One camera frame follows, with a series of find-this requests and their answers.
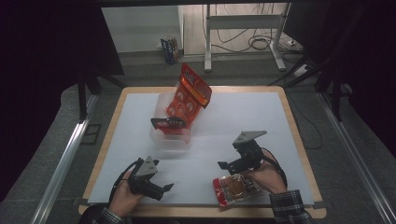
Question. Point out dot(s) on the orange clear snack bag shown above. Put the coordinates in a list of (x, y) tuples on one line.
[(182, 105)]

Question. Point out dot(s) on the aluminium rail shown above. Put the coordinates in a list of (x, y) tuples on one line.
[(62, 168), (355, 155)]

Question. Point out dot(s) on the white power strip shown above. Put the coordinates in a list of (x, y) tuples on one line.
[(300, 70)]

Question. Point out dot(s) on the wooden table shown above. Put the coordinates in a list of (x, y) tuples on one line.
[(236, 89)]

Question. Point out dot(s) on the dark curtain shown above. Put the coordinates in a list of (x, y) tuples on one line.
[(40, 77), (370, 62)]

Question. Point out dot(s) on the red and clear snack packet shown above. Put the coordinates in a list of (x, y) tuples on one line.
[(233, 189)]

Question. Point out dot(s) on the red jerky bag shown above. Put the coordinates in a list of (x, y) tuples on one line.
[(196, 84)]

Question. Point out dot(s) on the black stand legs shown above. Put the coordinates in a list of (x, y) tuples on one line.
[(336, 99), (82, 99)]

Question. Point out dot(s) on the white desk frame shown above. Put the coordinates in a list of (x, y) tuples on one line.
[(243, 21)]

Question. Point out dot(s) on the white table mat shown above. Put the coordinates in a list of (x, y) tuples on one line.
[(243, 118)]

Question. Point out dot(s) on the black floor grate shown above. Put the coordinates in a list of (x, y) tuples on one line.
[(91, 134)]

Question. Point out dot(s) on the person's left hand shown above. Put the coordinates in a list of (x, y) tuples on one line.
[(123, 200)]

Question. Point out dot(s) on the clear plastic container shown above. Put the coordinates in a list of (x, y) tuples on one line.
[(169, 141)]

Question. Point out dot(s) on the person's right hand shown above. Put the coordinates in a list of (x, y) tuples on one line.
[(269, 177)]

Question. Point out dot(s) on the blue carton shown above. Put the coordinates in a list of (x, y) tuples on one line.
[(170, 51)]

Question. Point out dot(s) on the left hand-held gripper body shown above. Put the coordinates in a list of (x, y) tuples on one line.
[(146, 169)]

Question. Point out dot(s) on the black snack packet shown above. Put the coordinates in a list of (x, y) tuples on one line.
[(168, 123)]

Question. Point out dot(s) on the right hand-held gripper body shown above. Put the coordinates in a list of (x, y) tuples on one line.
[(250, 152)]

